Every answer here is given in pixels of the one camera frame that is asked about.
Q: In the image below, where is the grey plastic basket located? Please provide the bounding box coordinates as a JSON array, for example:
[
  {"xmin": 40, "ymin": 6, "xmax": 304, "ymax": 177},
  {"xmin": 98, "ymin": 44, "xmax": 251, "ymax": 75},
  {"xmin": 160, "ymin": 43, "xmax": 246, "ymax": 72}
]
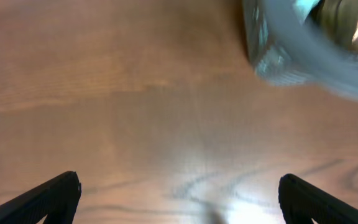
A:
[{"xmin": 242, "ymin": 0, "xmax": 358, "ymax": 100}]

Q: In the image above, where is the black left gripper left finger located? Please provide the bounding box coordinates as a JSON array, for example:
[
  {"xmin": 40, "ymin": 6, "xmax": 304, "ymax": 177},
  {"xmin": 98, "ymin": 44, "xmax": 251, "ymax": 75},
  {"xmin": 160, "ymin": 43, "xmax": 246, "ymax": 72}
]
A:
[{"xmin": 0, "ymin": 171, "xmax": 81, "ymax": 224}]

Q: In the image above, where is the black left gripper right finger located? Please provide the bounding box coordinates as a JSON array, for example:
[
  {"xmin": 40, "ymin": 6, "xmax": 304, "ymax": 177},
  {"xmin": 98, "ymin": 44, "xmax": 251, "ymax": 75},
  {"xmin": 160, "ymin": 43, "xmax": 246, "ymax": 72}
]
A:
[{"xmin": 278, "ymin": 174, "xmax": 358, "ymax": 224}]

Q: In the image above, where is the gold foil bag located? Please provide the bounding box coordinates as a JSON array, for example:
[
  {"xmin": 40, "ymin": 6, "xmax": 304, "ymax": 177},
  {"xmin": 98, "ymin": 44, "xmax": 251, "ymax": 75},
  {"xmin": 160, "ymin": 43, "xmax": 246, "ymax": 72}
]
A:
[{"xmin": 310, "ymin": 0, "xmax": 358, "ymax": 52}]

